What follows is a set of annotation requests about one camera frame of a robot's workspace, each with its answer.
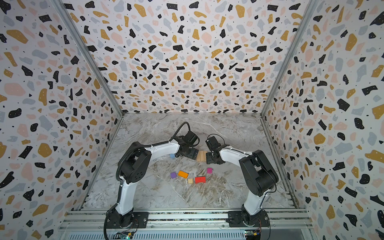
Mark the red block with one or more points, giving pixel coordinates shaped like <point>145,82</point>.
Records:
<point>200,180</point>

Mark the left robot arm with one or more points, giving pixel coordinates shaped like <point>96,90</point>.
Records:
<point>133,166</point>

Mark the left corner aluminium post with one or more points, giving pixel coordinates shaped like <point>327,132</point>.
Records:
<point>65,16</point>

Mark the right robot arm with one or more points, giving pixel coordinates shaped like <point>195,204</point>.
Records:
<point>260,178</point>

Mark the natural wood block diagonal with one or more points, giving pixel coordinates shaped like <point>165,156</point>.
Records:
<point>205,155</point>

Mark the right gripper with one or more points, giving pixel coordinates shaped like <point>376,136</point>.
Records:
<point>211,156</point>

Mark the orange block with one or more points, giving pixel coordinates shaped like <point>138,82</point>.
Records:
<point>183,174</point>

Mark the left green circuit board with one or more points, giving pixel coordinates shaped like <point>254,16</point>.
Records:
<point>126,235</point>

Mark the corner aluminium post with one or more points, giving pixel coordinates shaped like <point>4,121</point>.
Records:
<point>65,16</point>
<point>290,54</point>

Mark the right corner aluminium post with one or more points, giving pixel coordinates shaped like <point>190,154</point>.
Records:
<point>290,54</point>

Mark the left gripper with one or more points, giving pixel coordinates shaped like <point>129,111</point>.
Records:
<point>193,154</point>

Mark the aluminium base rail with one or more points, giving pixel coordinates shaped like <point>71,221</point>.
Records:
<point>187,224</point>

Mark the right circuit board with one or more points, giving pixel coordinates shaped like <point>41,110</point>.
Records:
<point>253,235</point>

